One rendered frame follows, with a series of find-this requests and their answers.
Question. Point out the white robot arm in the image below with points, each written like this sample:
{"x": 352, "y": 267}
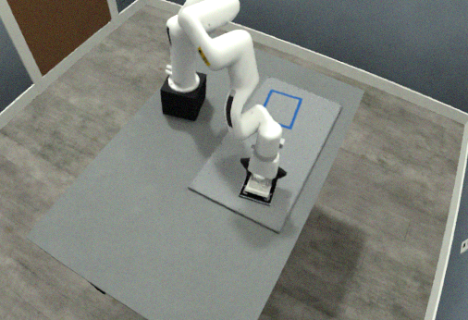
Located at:
{"x": 233, "y": 50}

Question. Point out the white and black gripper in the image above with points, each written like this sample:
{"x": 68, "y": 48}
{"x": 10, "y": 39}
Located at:
{"x": 265, "y": 169}

